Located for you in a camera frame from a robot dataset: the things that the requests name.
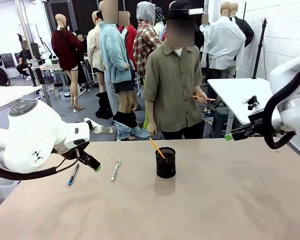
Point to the small black device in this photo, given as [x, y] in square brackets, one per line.
[253, 102]

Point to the orange pen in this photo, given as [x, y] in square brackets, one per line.
[197, 97]

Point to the white tilted table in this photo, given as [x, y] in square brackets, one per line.
[240, 97]

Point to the mannequin in blue fleece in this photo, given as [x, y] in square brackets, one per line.
[115, 57]

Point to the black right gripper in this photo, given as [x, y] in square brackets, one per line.
[254, 128]

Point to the green-topped workbench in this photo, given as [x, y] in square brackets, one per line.
[51, 67]

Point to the person's left forearm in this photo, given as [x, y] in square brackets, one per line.
[198, 89]

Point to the white side table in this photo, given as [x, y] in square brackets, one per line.
[10, 96]

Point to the person's left hand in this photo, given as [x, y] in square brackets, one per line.
[201, 97]

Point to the black cap with camera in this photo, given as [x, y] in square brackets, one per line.
[182, 9]

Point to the person in olive shirt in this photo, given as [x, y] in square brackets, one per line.
[172, 87]

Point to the person's right forearm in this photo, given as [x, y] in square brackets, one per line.
[151, 112]

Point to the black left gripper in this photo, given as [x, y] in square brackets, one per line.
[82, 155]

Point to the mannequin in white shirt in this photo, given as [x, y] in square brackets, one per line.
[223, 42]

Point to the black mesh pen holder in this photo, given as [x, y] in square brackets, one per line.
[165, 163]

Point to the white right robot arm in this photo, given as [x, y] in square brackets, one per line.
[292, 85]

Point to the mannequin in black jacket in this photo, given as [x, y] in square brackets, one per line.
[245, 30]

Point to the mannequin in plaid shirt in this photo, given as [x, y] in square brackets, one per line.
[146, 42]

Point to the person's right hand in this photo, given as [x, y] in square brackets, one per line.
[152, 129]

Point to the mannequin in cream shirt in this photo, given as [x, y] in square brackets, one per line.
[95, 50]

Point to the black tripod stand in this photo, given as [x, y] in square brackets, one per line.
[260, 47]

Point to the yellow pencil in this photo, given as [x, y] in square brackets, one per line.
[157, 148]

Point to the mannequin in maroon sweater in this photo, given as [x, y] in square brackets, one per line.
[67, 52]

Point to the black marker with blue cap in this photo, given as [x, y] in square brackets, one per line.
[73, 174]

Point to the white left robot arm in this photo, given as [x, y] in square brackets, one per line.
[27, 135]

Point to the silver ballpoint pen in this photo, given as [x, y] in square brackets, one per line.
[115, 170]

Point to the mannequin in red jacket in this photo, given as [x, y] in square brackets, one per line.
[130, 37]

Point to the seated person in black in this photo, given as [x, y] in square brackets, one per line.
[23, 61]

